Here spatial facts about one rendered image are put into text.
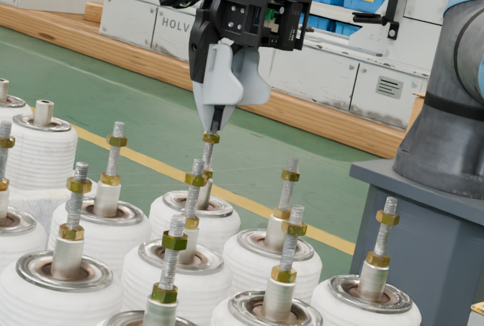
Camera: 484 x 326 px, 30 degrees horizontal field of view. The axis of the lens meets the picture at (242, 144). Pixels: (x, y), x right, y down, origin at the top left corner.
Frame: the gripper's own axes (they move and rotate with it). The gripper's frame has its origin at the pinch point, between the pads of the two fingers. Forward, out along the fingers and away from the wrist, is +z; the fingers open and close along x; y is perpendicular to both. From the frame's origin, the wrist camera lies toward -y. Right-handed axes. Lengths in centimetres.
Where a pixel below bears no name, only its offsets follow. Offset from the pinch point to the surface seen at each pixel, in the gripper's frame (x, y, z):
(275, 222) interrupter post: -2.4, 12.6, 7.0
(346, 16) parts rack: 428, -273, 14
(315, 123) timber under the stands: 161, -97, 31
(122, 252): -13.0, 4.0, 11.7
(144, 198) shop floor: 56, -61, 35
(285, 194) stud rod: -1.7, 12.6, 4.2
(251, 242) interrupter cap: -3.8, 11.4, 9.3
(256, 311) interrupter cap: -15.4, 21.8, 9.6
